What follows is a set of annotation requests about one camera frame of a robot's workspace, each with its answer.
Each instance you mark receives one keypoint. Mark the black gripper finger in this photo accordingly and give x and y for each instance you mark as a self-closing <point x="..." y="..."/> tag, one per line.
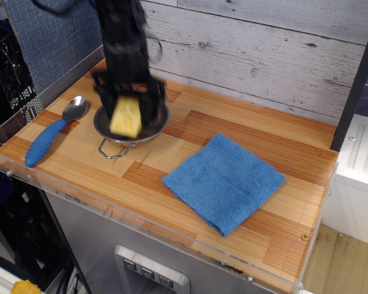
<point x="149" y="105"/>
<point x="108" y="95"/>

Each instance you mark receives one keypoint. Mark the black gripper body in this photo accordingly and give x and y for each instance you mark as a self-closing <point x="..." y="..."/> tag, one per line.
<point x="127" y="73"/>

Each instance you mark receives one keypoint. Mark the yellow toy cheese wedge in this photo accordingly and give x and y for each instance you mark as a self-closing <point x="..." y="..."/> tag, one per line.
<point x="126" y="118"/>

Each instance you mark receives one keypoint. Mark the small steel two-handled pot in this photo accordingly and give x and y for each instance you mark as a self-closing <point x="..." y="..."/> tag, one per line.
<point x="147" y="134"/>

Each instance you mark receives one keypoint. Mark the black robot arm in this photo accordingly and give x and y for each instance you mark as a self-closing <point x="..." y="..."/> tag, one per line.
<point x="121" y="22"/>

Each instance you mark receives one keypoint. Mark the black plastic crate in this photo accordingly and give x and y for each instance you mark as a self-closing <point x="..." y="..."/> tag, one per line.
<point x="16" y="86"/>

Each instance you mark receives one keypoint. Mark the clear acrylic table guard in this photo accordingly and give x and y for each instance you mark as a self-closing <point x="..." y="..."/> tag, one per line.
<point x="101" y="202"/>

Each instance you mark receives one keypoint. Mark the blue knitted cloth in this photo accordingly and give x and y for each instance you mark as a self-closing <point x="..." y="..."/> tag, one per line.
<point x="223" y="183"/>

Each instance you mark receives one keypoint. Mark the silver dispenser button panel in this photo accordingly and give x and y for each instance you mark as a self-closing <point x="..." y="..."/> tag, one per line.
<point x="141" y="274"/>

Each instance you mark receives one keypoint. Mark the white appliance top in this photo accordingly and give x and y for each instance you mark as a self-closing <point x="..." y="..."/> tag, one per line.
<point x="353" y="156"/>

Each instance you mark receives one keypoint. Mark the spoon with blue handle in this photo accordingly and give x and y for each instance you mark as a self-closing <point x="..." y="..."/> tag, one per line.
<point x="75" y="109"/>

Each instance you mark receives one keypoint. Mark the dark right shelf post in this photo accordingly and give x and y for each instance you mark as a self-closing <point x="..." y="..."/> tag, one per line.
<point x="351" y="103"/>

